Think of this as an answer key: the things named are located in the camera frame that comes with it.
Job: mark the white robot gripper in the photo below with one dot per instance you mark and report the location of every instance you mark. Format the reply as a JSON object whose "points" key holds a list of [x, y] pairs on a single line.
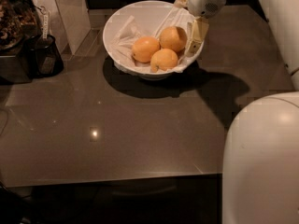
{"points": [[203, 2]]}

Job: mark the orange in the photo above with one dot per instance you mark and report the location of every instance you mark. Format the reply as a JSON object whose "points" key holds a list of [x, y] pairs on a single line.
{"points": [[144, 48], [163, 59], [174, 38]]}

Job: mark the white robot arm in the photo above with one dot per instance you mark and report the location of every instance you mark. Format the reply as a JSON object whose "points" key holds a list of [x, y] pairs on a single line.
{"points": [[260, 171]]}

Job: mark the white ceramic bowl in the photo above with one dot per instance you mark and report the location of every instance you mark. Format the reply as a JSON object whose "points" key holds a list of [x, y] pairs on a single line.
{"points": [[146, 14]]}

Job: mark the white cloth napkin liner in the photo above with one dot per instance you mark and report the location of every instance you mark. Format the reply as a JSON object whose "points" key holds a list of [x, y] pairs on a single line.
{"points": [[124, 38]]}

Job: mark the white box panel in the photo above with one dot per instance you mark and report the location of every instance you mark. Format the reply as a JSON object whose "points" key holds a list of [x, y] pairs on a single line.
{"points": [[69, 22]]}

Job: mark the black cup with utensil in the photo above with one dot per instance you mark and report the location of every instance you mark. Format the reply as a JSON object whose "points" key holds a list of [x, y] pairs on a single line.
{"points": [[43, 56]]}

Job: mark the glass jar of nuts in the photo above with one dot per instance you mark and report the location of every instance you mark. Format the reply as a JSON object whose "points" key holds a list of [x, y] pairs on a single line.
{"points": [[18, 19]]}

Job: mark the white tagged utensil handle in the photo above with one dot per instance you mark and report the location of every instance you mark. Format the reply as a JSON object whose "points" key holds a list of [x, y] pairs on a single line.
{"points": [[45, 22]]}

